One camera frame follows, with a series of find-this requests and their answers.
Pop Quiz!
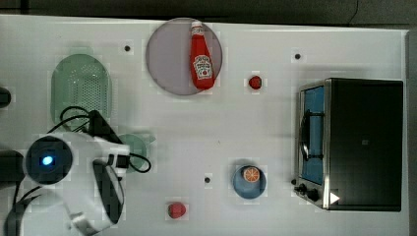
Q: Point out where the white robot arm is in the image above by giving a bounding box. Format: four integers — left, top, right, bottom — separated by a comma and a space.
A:
3, 133, 130, 236

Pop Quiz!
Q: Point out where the teal green mug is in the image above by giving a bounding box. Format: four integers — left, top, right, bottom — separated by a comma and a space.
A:
119, 133, 155, 173

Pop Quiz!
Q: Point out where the red ketchup bottle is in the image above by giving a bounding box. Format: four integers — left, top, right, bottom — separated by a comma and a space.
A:
190, 21, 215, 90

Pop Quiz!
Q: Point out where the small red strawberry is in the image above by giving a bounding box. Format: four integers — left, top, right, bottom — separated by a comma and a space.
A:
248, 76, 262, 90

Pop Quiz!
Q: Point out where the orange slice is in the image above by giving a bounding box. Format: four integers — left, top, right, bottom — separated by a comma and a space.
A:
243, 167, 261, 183

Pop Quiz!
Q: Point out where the blue bowl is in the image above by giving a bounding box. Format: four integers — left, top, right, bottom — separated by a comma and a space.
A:
231, 165, 267, 200

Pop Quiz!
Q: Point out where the red strawberry near edge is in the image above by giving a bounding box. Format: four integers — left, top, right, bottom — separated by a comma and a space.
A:
167, 203, 187, 219

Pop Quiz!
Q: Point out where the green perforated colander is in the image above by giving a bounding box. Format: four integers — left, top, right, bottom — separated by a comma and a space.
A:
50, 54, 112, 124

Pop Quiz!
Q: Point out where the black toaster oven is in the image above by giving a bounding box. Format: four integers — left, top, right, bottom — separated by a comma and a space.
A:
291, 78, 404, 211

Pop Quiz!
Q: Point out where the black utensil holder cup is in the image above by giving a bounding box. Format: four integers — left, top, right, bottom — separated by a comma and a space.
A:
0, 149, 25, 189

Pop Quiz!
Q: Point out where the small black cup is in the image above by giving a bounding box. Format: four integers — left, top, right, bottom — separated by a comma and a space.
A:
0, 88, 12, 108

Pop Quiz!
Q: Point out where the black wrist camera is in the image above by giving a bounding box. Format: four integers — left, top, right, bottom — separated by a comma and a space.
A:
88, 110, 123, 145

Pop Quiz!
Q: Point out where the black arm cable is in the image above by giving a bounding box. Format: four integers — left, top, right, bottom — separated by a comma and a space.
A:
11, 105, 152, 210

